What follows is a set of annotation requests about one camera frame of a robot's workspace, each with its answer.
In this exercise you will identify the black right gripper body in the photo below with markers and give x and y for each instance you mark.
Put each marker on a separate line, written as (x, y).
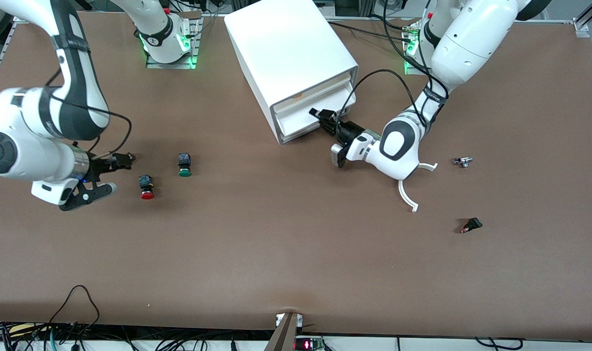
(100, 165)

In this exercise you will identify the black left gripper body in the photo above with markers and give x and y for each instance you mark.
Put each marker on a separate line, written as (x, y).
(348, 130)

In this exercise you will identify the white plastic drawer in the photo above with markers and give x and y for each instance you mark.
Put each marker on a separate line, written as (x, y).
(296, 126)

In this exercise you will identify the red mushroom push button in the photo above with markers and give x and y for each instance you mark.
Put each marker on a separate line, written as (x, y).
(147, 195)

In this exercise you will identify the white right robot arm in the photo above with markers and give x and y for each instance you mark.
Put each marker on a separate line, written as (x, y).
(13, 146)

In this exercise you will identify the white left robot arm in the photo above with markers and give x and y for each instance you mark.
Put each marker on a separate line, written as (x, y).
(471, 44)

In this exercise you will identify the white drawer with orange dot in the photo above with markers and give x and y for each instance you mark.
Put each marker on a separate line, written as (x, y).
(334, 87)

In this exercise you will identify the green mushroom push button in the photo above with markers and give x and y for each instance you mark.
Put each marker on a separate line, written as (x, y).
(184, 171)

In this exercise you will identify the white drawer cabinet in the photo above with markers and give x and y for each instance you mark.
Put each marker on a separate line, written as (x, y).
(286, 44)

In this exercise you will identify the white semicircular plastic clamp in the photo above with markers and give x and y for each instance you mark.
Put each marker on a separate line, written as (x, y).
(404, 195)

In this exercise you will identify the chrome T-shaped fitting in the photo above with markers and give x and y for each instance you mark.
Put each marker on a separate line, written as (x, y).
(464, 161)

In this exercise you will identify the device with red display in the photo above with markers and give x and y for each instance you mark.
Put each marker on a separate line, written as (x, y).
(305, 344)

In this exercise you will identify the black right camera mount bracket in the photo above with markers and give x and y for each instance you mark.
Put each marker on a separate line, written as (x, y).
(84, 197)

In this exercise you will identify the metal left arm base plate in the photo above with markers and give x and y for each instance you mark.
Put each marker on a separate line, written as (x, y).
(409, 70)

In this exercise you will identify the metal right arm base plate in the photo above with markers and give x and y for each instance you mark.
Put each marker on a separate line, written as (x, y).
(196, 48)

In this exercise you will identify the black square push switch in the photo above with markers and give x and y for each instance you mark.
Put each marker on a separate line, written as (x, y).
(475, 223)

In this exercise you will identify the grey camera support post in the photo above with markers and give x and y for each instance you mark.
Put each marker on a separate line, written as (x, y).
(285, 336)

